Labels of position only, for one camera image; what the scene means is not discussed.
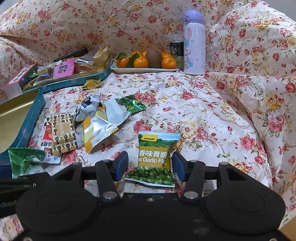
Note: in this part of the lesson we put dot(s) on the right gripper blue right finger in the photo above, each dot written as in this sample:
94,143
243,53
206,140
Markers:
180,166

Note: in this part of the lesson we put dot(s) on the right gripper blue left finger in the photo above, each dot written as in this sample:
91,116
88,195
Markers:
119,166

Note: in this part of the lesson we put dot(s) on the green garlic pea packet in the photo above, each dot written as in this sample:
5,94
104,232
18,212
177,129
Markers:
154,164

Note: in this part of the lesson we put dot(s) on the green tea snack packet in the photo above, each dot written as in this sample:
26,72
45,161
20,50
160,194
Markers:
26,161

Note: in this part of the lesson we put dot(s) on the yellow silver snack packet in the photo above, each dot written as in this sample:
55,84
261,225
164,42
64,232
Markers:
97,128

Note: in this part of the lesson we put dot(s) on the white plain snack packet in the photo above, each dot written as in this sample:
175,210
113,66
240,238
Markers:
115,112

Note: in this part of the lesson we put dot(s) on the red white hawthorn packet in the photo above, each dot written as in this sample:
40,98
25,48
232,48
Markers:
46,146

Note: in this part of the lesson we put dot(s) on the gold black heart packet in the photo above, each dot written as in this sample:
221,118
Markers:
64,137

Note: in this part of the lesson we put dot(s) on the green Swiss mint candy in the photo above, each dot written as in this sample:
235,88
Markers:
131,104

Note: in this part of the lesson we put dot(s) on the blue white blueberry packet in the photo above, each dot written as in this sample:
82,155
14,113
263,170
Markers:
88,106

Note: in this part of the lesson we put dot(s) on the gold foil candy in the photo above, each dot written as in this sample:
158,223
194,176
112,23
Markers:
91,84

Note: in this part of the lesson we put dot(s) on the empty gold teal tin tray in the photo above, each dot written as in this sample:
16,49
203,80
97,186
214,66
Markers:
18,118

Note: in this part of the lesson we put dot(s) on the floral sofa cover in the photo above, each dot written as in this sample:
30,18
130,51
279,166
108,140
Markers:
241,111

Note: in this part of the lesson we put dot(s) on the white fruit plate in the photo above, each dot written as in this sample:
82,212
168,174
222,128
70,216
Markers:
138,70

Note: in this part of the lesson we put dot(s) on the red pink snack box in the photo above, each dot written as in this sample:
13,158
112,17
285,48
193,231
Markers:
14,87

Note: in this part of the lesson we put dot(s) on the front right mandarin orange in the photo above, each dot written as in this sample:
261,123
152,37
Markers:
169,63

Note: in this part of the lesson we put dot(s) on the mandarin orange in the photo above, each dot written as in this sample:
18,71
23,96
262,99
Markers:
141,62
122,63
169,63

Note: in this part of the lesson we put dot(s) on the front left mandarin orange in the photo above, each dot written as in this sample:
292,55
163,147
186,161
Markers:
122,63

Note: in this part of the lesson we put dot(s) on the front middle mandarin orange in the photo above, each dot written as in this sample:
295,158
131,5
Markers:
141,62

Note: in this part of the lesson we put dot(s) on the brown paper snack bag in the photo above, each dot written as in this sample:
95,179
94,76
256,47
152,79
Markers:
101,57

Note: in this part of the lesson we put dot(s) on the snack-filled teal tin tray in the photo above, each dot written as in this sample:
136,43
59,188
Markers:
69,81

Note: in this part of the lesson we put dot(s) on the brown kiwi fruit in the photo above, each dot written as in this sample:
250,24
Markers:
154,58

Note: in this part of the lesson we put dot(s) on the pink snack packet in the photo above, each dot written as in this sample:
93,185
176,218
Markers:
64,69

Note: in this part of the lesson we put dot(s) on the black Starbucks can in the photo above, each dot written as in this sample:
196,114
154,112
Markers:
177,51

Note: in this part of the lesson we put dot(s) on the black remote control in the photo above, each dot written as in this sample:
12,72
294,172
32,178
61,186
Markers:
75,54

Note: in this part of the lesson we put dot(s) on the purple rabbit thermos bottle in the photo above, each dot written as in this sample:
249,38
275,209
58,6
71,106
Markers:
194,43

